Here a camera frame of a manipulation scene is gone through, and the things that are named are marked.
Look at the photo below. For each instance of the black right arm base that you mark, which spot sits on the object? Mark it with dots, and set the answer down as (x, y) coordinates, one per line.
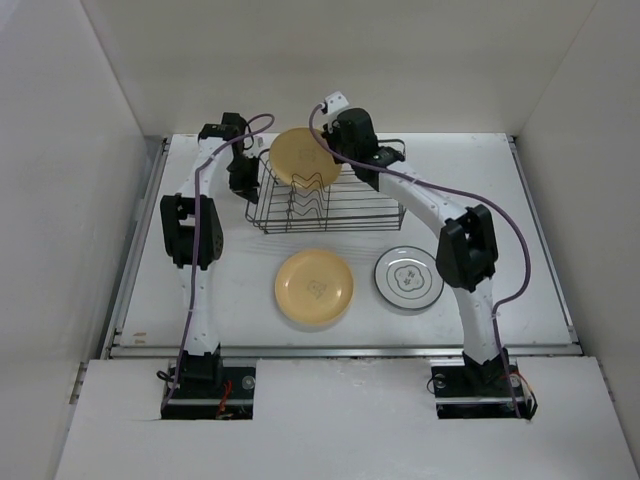
(464, 389)

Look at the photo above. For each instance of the metal wire dish rack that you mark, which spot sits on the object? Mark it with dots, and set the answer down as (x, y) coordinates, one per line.
(308, 205)

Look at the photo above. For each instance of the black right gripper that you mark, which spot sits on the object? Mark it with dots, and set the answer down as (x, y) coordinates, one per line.
(331, 135)

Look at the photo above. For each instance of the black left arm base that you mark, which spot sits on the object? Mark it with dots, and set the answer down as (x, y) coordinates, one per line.
(208, 387)

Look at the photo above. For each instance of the yellow plate with drawing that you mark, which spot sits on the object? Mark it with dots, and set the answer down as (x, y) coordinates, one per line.
(314, 288)

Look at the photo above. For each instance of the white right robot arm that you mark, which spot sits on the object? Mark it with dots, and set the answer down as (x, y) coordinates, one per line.
(466, 241)

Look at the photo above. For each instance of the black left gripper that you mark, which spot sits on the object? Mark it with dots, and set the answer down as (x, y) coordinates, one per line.
(248, 187)

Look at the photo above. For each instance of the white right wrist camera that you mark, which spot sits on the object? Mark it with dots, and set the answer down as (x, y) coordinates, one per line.
(334, 104)

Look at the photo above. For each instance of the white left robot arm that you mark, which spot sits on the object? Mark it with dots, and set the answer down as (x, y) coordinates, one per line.
(191, 227)

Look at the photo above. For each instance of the aluminium frame rail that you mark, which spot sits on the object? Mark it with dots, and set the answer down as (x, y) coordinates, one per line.
(149, 318)

